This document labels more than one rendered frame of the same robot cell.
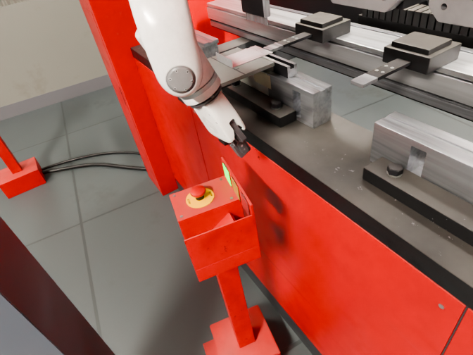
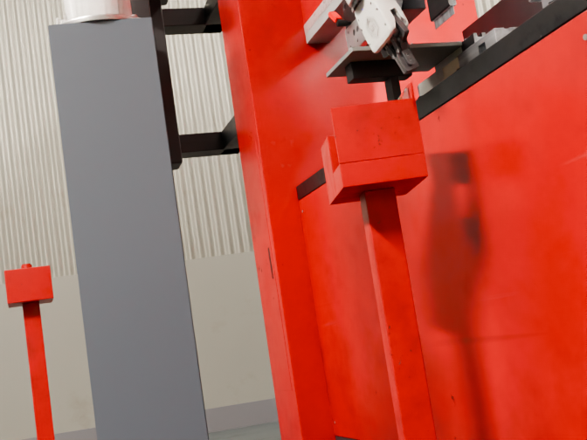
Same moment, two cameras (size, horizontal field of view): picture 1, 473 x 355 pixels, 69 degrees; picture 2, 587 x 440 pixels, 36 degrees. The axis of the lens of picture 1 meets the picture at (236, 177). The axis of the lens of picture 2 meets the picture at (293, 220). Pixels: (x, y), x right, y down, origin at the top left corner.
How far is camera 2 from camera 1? 1.48 m
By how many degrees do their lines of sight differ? 47
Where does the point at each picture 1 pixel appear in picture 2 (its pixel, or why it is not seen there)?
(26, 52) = not seen: hidden behind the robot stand
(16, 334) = (148, 126)
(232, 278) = (395, 258)
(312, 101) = (495, 37)
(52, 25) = not seen: hidden behind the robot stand
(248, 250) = (410, 155)
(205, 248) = (355, 130)
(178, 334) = not seen: outside the picture
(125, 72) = (282, 220)
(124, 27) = (293, 159)
